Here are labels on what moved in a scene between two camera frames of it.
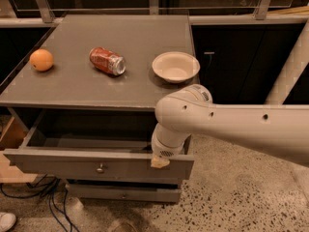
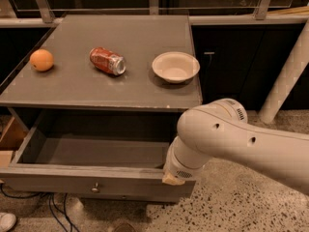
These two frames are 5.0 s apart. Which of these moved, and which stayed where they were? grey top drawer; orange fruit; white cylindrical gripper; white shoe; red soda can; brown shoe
Moved: white cylindrical gripper; grey top drawer
Stayed: brown shoe; orange fruit; white shoe; red soda can
